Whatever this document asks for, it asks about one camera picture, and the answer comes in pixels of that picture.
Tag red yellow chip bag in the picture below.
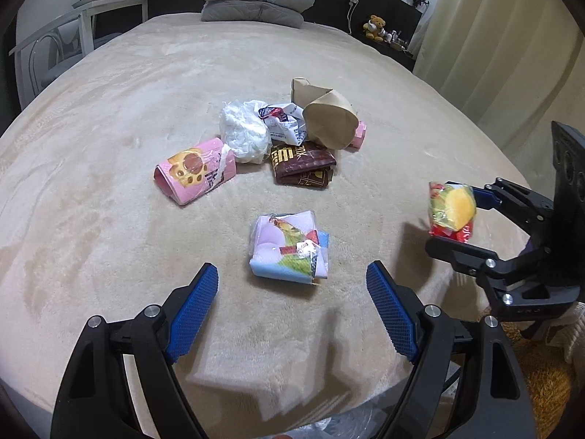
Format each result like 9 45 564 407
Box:
429 181 477 243

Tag light blue cartoon packet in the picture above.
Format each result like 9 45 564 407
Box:
249 210 329 285

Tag pink small wrapper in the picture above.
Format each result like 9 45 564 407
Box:
349 121 367 150

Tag brown gold snack packet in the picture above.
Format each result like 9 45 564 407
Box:
270 142 336 189

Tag crushed brown paper cup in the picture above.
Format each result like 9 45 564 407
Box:
291 77 359 150

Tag pink paw print wrapper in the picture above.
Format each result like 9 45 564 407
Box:
154 138 237 206

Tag trash bin with clear bag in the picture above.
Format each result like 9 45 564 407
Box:
273 390 400 439

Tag orange fuzzy rug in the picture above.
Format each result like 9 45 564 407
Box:
503 302 584 438

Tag cream curtain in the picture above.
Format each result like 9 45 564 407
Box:
414 0 584 192

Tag beige bed blanket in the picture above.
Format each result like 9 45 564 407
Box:
1 14 524 438

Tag small items on nightstand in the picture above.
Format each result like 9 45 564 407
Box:
386 30 408 52

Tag white blue snack wrapper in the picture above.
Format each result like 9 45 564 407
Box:
258 103 307 147

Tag black figurine on headboard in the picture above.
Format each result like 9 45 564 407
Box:
408 0 429 8

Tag brown teddy bear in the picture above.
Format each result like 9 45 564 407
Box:
363 15 388 43

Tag white crumpled tissue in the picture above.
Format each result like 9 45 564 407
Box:
219 100 272 165

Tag white chair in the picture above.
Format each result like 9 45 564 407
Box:
27 18 122 93

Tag white side table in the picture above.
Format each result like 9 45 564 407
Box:
8 0 151 109

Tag white charger cable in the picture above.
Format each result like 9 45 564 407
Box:
345 0 360 37

